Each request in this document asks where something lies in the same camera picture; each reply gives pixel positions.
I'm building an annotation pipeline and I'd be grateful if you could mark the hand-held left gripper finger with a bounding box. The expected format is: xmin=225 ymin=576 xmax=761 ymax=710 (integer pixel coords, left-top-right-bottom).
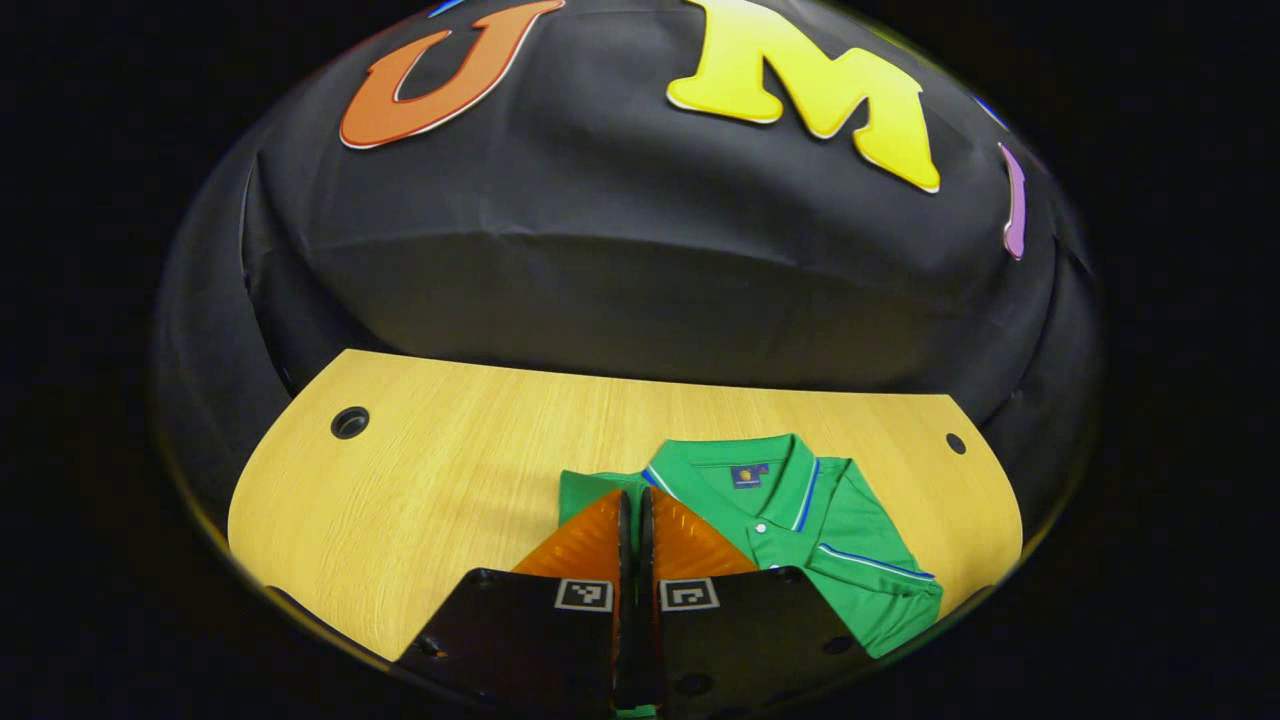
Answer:
xmin=638 ymin=487 xmax=873 ymax=716
xmin=398 ymin=488 xmax=633 ymax=716

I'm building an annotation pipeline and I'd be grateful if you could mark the green T-shirt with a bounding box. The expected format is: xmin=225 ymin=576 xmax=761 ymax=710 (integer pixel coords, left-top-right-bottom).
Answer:
xmin=558 ymin=433 xmax=944 ymax=719

